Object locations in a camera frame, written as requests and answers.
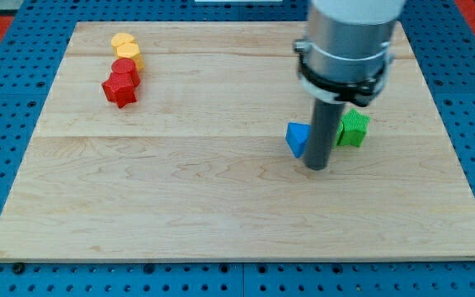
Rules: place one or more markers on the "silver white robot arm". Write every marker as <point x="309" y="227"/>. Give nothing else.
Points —
<point x="344" y="53"/>

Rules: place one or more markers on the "light wooden board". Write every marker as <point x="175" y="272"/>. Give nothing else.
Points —
<point x="198" y="170"/>

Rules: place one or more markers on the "blue triangular block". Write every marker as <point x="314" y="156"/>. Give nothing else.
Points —
<point x="296" y="137"/>

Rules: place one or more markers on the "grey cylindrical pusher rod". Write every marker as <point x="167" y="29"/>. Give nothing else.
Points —
<point x="322" y="135"/>

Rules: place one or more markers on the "green block behind rod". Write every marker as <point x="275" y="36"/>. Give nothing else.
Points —
<point x="339" y="132"/>

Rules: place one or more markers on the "green star block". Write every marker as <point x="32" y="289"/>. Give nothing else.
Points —
<point x="354" y="127"/>

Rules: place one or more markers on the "red star block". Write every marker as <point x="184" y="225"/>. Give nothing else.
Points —
<point x="119" y="89"/>

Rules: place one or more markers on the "red cylinder block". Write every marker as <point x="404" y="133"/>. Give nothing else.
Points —
<point x="126" y="66"/>

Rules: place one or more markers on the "yellow hexagon block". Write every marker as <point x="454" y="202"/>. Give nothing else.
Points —
<point x="131" y="51"/>

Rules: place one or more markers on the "yellow round block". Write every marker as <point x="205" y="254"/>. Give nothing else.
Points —
<point x="121" y="38"/>

